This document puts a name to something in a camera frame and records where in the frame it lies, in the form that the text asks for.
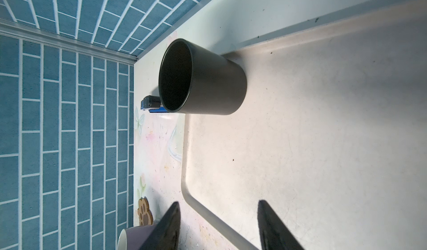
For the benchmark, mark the beige serving tray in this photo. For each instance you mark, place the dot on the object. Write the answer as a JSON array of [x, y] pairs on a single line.
[[332, 134]]

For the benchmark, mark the paw print coaster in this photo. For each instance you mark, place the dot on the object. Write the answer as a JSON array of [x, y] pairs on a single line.
[[144, 213]]

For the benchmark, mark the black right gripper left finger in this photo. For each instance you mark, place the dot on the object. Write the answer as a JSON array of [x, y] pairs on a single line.
[[165, 235]]

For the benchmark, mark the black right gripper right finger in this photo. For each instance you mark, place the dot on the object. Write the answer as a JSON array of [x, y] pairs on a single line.
[[274, 235]]

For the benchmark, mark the black mug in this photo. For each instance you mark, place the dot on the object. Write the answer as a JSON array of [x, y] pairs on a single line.
[[193, 80]]

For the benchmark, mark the lavender mug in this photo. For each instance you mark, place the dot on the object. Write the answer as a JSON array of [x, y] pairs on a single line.
[[133, 238]]

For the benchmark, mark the blue black stapler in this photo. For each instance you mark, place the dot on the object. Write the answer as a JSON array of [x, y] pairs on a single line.
[[152, 104]]

